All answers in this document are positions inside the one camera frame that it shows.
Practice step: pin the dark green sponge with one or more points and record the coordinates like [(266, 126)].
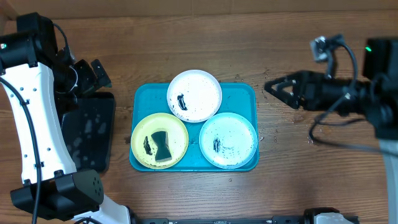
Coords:
[(160, 139)]

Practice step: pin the teal plastic serving tray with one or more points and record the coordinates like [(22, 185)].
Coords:
[(238, 98)]

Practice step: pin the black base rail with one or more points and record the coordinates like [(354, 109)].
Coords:
[(272, 220)]

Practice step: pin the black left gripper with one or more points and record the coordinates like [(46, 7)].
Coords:
[(91, 80)]

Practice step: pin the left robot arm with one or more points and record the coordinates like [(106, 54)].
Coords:
[(43, 83)]

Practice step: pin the light blue round plate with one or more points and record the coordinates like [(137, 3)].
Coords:
[(228, 141)]

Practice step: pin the white round plate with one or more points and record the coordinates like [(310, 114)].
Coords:
[(194, 96)]

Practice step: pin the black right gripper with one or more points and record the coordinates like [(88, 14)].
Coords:
[(311, 93)]

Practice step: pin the yellow-green round plate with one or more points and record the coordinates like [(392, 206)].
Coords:
[(144, 148)]

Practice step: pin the black rectangular water tray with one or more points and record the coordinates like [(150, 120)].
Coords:
[(88, 131)]

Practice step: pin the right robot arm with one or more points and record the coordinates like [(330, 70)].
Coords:
[(375, 99)]

